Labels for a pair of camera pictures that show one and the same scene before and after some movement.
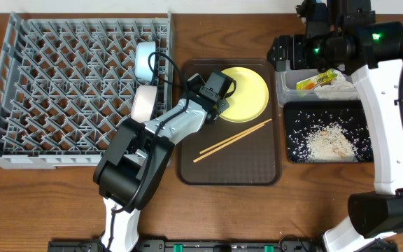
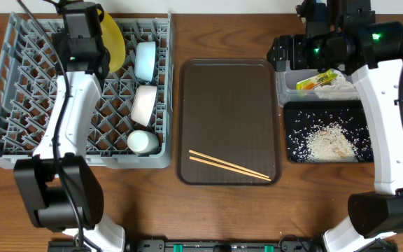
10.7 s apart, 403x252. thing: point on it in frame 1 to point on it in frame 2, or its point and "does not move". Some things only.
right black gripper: (295, 44) does not move
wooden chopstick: (195, 160) to (225, 167)
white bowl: (143, 102) does not move
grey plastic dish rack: (65, 82) does not move
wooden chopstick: (236, 136) to (217, 159)
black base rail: (196, 246) does not move
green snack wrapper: (322, 78) does not move
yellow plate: (250, 99) to (113, 41)
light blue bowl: (143, 71) does not move
